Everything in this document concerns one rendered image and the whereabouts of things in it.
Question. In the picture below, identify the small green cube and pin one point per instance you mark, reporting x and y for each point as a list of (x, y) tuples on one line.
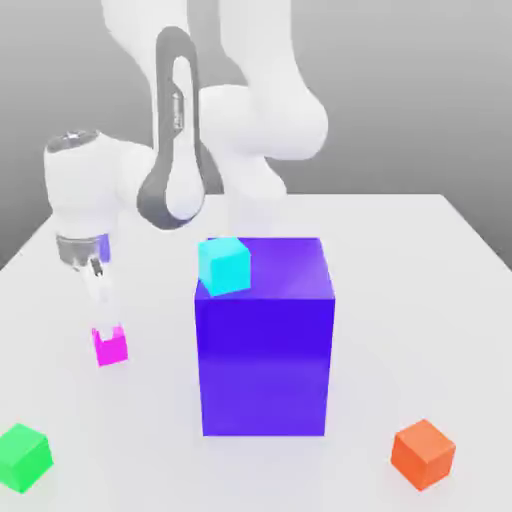
[(22, 458)]

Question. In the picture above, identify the small magenta cube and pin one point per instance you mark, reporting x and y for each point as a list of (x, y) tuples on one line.
[(112, 352)]

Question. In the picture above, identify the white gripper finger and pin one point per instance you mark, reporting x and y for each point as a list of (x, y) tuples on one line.
[(105, 335)]

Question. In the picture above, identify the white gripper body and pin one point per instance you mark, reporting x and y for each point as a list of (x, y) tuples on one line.
[(98, 294)]

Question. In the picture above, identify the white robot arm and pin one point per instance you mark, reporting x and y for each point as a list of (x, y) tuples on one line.
[(260, 120)]

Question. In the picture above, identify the large blue box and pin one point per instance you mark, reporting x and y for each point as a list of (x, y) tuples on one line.
[(264, 360)]

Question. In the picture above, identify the small cyan cube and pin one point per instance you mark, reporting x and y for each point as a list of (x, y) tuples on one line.
[(226, 268)]

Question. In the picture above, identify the small orange cube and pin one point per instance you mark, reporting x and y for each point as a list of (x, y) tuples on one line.
[(423, 456)]

